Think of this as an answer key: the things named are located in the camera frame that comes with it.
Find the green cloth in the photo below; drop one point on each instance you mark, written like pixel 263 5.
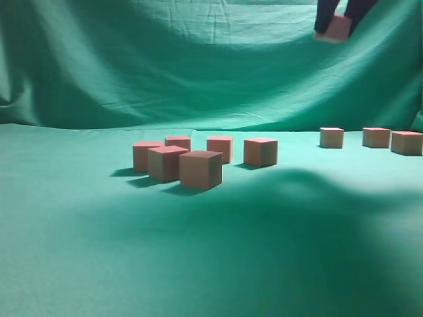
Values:
pixel 324 232

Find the pink wooden cube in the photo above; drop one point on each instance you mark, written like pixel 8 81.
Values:
pixel 140 154
pixel 223 145
pixel 376 137
pixel 337 31
pixel 331 137
pixel 201 170
pixel 260 151
pixel 163 163
pixel 179 141
pixel 406 143

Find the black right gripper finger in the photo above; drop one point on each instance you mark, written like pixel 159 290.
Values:
pixel 325 13
pixel 356 10

